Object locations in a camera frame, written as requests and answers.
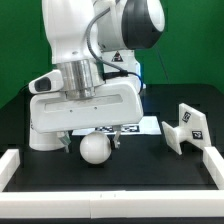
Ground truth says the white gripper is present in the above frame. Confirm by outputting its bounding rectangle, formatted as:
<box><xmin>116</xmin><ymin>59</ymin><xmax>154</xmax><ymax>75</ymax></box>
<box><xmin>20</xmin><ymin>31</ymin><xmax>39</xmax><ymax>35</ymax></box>
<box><xmin>30</xmin><ymin>82</ymin><xmax>143</xmax><ymax>153</ymax></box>

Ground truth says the white lamp bulb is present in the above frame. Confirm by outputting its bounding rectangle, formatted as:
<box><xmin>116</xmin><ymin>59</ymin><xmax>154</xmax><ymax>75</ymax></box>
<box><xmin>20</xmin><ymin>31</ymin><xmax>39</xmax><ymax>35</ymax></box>
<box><xmin>80</xmin><ymin>131</ymin><xmax>111</xmax><ymax>164</ymax></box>

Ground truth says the white lamp base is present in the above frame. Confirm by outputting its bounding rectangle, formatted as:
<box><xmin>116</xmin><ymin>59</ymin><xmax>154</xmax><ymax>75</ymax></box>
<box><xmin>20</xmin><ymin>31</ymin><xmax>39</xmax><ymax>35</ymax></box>
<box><xmin>162</xmin><ymin>103</ymin><xmax>211</xmax><ymax>155</ymax></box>

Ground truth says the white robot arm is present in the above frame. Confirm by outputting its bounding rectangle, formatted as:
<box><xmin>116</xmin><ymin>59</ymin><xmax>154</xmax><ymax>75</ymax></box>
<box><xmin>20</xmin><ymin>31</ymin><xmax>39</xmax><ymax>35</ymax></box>
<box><xmin>29</xmin><ymin>0</ymin><xmax>165</xmax><ymax>151</ymax></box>

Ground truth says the white lamp shade cone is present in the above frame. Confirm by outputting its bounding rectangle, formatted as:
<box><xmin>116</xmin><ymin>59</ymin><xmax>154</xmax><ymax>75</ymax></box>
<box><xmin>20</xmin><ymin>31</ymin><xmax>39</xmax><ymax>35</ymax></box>
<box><xmin>29</xmin><ymin>129</ymin><xmax>64</xmax><ymax>151</ymax></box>

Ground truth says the white marker sheet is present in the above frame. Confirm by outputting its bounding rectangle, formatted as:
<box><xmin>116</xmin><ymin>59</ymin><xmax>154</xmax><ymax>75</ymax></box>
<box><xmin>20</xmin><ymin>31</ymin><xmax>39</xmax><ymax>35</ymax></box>
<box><xmin>72</xmin><ymin>116</ymin><xmax>161</xmax><ymax>136</ymax></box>

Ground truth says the white front fence bar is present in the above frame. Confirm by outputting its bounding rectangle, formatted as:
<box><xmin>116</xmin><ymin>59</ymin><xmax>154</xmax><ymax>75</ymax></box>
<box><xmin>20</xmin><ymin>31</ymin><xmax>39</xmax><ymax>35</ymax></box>
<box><xmin>0</xmin><ymin>190</ymin><xmax>224</xmax><ymax>219</ymax></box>

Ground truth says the white fence bar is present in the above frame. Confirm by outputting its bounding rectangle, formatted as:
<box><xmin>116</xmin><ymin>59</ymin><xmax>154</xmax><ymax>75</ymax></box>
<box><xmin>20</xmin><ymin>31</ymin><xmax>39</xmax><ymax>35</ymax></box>
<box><xmin>203</xmin><ymin>147</ymin><xmax>224</xmax><ymax>190</ymax></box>
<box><xmin>0</xmin><ymin>149</ymin><xmax>20</xmax><ymax>192</ymax></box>
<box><xmin>0</xmin><ymin>190</ymin><xmax>224</xmax><ymax>219</ymax></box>

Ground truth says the white left fence bar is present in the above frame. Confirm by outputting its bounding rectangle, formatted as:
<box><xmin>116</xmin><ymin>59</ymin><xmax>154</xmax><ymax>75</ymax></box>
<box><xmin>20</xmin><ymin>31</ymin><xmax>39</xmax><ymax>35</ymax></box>
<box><xmin>0</xmin><ymin>149</ymin><xmax>20</xmax><ymax>192</ymax></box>

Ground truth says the white right fence bar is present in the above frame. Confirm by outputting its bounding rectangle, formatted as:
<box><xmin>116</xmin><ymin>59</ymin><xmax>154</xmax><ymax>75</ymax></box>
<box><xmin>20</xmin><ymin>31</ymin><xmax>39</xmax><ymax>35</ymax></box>
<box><xmin>203</xmin><ymin>147</ymin><xmax>224</xmax><ymax>190</ymax></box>

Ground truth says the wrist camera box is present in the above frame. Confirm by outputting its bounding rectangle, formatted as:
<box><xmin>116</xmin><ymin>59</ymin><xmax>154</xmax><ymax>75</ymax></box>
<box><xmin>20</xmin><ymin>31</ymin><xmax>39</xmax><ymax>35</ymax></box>
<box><xmin>29</xmin><ymin>69</ymin><xmax>64</xmax><ymax>94</ymax></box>

